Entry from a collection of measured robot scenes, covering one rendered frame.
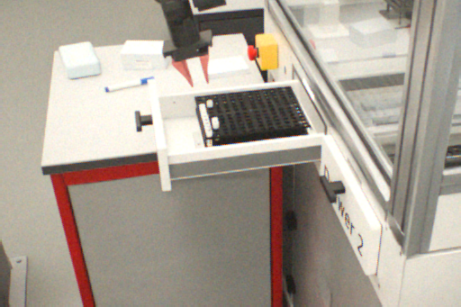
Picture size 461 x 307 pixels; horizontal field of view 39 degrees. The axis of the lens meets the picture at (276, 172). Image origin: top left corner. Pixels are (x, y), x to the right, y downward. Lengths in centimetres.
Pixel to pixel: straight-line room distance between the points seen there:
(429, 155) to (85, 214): 101
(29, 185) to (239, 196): 137
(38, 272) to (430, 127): 182
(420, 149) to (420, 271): 23
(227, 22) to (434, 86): 146
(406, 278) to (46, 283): 160
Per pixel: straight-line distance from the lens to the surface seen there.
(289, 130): 136
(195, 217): 171
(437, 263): 103
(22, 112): 342
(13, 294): 238
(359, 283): 130
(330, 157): 124
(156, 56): 190
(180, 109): 152
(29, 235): 262
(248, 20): 223
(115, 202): 166
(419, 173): 90
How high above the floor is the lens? 161
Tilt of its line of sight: 36 degrees down
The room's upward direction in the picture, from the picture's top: straight up
